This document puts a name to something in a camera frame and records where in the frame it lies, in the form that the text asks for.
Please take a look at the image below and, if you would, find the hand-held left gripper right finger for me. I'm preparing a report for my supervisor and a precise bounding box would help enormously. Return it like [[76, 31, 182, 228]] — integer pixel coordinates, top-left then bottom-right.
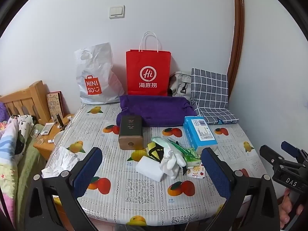
[[201, 147, 281, 231]]

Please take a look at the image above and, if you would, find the dark brown box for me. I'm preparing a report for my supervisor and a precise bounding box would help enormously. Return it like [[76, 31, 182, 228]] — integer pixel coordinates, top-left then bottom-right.
[[118, 115, 144, 150]]

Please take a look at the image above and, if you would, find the yellow pouch with black straps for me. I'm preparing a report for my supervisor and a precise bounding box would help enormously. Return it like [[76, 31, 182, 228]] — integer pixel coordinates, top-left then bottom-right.
[[147, 141, 167, 161]]

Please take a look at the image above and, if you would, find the patterned book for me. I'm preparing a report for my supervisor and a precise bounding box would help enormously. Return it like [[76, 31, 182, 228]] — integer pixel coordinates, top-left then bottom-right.
[[46, 91, 65, 121]]

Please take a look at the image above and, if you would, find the green bed sheet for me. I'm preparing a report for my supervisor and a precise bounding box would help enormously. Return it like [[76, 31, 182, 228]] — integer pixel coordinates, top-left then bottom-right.
[[14, 124, 52, 231]]

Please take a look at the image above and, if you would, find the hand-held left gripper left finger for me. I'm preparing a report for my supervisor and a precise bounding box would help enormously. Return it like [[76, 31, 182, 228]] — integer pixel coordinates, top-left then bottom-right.
[[24, 147, 104, 231]]

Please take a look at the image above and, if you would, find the white plastic shopping bag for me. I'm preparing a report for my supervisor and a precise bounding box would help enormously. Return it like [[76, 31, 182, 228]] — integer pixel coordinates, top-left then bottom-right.
[[74, 43, 125, 105]]

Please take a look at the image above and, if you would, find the green label packet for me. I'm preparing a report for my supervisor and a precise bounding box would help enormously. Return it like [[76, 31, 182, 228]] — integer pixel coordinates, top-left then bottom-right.
[[166, 137, 200, 162]]

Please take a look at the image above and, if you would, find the grey checked cloth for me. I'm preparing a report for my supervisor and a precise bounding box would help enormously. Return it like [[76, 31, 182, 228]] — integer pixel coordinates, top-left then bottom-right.
[[191, 68, 240, 125]]

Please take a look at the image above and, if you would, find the white sponge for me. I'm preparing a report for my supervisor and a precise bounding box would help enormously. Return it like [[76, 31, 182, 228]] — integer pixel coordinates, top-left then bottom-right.
[[135, 156, 166, 182]]

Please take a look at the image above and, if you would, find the crumpled white tissue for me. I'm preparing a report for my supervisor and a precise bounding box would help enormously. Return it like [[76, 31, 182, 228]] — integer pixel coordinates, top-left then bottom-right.
[[41, 146, 80, 178]]

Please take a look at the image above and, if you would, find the person's right hand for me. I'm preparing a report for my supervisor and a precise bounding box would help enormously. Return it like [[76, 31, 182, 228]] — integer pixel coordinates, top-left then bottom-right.
[[280, 188, 305, 225]]

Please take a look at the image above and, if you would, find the green tissue pack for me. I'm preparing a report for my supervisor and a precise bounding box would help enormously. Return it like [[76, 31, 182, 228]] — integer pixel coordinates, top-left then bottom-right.
[[185, 157, 201, 168]]

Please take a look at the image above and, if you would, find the grey canvas bag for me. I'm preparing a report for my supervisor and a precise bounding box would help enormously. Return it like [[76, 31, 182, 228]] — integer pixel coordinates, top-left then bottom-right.
[[168, 71, 193, 99]]

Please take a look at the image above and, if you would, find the purple towel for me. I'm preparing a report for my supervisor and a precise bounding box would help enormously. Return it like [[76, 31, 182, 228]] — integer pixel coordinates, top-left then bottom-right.
[[116, 95, 198, 128]]

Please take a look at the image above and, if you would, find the fruit print wipe packet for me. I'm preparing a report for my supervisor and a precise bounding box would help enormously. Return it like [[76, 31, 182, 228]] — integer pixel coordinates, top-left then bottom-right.
[[186, 165, 205, 178]]

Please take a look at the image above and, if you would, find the wooden headboard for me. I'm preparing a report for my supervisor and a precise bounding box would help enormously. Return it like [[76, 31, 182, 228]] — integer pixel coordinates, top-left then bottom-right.
[[0, 80, 52, 126]]

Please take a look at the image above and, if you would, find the brown wooden door frame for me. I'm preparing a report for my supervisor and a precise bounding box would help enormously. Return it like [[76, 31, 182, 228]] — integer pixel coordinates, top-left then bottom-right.
[[226, 0, 245, 94]]

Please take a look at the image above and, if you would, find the white bowl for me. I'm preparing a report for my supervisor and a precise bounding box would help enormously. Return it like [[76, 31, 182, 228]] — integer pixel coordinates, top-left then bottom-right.
[[53, 131, 65, 147]]

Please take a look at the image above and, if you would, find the red paper bag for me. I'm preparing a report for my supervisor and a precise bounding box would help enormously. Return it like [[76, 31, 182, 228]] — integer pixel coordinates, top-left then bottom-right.
[[126, 31, 172, 96]]

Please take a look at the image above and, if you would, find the wooden nightstand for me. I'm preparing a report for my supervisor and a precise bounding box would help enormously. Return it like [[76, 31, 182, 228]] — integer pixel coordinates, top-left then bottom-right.
[[33, 114, 75, 160]]

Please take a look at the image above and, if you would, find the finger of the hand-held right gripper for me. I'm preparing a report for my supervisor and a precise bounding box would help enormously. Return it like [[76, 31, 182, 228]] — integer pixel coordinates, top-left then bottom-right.
[[281, 141, 308, 164], [259, 145, 286, 167]]

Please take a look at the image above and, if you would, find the white light switch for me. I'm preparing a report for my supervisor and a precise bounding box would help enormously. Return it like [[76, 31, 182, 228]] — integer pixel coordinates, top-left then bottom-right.
[[109, 5, 126, 19]]

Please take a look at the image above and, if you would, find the blue tissue box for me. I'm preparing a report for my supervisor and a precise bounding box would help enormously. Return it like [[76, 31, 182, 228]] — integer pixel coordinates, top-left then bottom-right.
[[183, 116, 218, 154]]

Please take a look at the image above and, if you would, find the clear glass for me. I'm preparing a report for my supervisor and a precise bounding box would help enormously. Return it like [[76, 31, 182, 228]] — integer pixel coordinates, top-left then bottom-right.
[[31, 129, 44, 145]]

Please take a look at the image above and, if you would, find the fruit print tablecloth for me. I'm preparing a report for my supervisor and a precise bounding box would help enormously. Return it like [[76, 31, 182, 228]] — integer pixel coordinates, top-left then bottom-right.
[[42, 102, 267, 227]]

